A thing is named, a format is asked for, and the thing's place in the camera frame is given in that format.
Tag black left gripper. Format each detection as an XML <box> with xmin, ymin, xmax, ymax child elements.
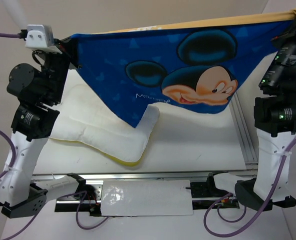
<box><xmin>37</xmin><ymin>35</ymin><xmax>81</xmax><ymax>105</ymax></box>

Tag white pillow yellow edge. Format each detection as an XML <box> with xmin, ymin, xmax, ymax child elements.
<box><xmin>50</xmin><ymin>84</ymin><xmax>160</xmax><ymax>166</ymax></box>

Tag Mickey Mouse pillowcase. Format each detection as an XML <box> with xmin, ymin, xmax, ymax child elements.
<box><xmin>72</xmin><ymin>9</ymin><xmax>296</xmax><ymax>127</ymax></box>

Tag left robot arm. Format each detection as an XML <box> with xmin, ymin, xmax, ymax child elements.
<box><xmin>0</xmin><ymin>38</ymin><xmax>86</xmax><ymax>219</ymax></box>

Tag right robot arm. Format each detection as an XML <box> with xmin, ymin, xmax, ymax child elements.
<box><xmin>206</xmin><ymin>18</ymin><xmax>296</xmax><ymax>211</ymax></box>

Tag white cover plate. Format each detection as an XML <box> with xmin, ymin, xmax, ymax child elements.
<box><xmin>101</xmin><ymin>180</ymin><xmax>193</xmax><ymax>217</ymax></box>

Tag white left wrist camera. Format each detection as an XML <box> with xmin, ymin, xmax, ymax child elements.
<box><xmin>25</xmin><ymin>24</ymin><xmax>55</xmax><ymax>52</ymax></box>

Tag aluminium side rail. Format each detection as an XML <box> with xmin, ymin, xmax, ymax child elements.
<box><xmin>229</xmin><ymin>94</ymin><xmax>258</xmax><ymax>167</ymax></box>

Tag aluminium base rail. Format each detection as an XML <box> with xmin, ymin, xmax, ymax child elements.
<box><xmin>32</xmin><ymin>169</ymin><xmax>257</xmax><ymax>181</ymax></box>

